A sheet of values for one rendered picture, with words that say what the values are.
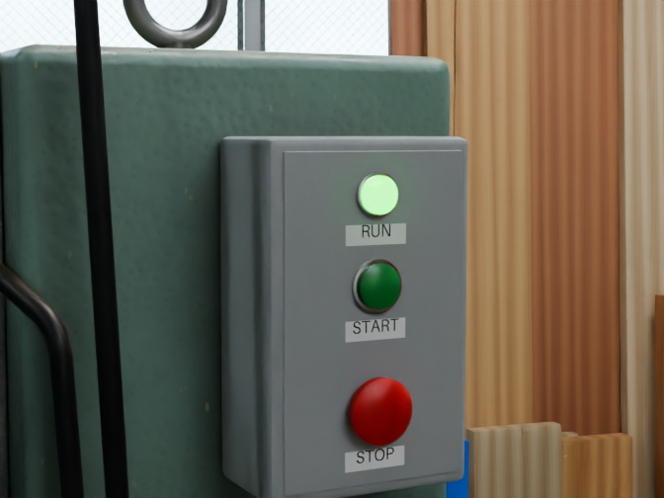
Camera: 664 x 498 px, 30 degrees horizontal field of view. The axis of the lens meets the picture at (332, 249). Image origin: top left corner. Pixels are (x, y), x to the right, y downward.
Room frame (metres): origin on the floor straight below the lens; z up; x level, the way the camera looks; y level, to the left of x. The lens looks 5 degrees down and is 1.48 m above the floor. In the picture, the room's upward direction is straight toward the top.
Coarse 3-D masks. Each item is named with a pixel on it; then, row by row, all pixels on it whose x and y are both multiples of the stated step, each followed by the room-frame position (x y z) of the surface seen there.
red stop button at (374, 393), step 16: (368, 384) 0.53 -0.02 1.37; (384, 384) 0.53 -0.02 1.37; (400, 384) 0.54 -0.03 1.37; (352, 400) 0.53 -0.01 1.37; (368, 400) 0.53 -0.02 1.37; (384, 400) 0.53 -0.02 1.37; (400, 400) 0.53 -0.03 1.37; (352, 416) 0.53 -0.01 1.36; (368, 416) 0.53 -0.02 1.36; (384, 416) 0.53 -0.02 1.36; (400, 416) 0.53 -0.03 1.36; (368, 432) 0.53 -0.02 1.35; (384, 432) 0.53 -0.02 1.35; (400, 432) 0.53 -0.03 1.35
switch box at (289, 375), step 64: (256, 192) 0.53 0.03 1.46; (320, 192) 0.53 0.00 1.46; (448, 192) 0.56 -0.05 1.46; (256, 256) 0.53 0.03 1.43; (320, 256) 0.53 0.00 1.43; (384, 256) 0.54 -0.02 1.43; (448, 256) 0.56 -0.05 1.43; (256, 320) 0.53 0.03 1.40; (320, 320) 0.53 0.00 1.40; (448, 320) 0.56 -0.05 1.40; (256, 384) 0.53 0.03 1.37; (320, 384) 0.53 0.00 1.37; (448, 384) 0.56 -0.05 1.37; (256, 448) 0.53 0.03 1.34; (320, 448) 0.53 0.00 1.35; (448, 448) 0.56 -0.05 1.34
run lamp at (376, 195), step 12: (372, 180) 0.53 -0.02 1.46; (384, 180) 0.53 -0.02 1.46; (360, 192) 0.53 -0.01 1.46; (372, 192) 0.53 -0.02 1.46; (384, 192) 0.53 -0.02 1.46; (396, 192) 0.54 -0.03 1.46; (360, 204) 0.53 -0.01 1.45; (372, 204) 0.53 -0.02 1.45; (384, 204) 0.53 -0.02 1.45; (372, 216) 0.54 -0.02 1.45
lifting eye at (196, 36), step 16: (128, 0) 0.66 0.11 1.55; (144, 0) 0.67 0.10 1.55; (208, 0) 0.69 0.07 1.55; (224, 0) 0.69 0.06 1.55; (128, 16) 0.67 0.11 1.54; (144, 16) 0.67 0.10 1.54; (208, 16) 0.68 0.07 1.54; (224, 16) 0.69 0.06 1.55; (144, 32) 0.67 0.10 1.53; (160, 32) 0.67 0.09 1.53; (176, 32) 0.68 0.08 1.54; (192, 32) 0.68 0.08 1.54; (208, 32) 0.68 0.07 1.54; (192, 48) 0.68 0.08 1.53
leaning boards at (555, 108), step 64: (448, 0) 1.95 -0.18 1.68; (512, 0) 1.99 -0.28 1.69; (576, 0) 2.06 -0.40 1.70; (640, 0) 2.08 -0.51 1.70; (448, 64) 1.95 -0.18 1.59; (512, 64) 1.98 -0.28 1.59; (576, 64) 2.05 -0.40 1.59; (640, 64) 2.07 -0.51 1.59; (512, 128) 1.97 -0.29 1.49; (576, 128) 2.05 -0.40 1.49; (640, 128) 2.06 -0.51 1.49; (512, 192) 1.97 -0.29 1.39; (576, 192) 2.04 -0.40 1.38; (640, 192) 2.05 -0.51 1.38; (512, 256) 1.96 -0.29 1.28; (576, 256) 2.04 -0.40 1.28; (640, 256) 2.05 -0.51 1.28; (512, 320) 1.96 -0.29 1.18; (576, 320) 2.03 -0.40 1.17; (640, 320) 2.04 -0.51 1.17; (512, 384) 1.95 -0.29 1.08; (576, 384) 2.02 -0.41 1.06; (640, 384) 2.03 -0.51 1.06; (512, 448) 1.81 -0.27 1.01; (576, 448) 1.87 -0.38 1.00; (640, 448) 2.03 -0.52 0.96
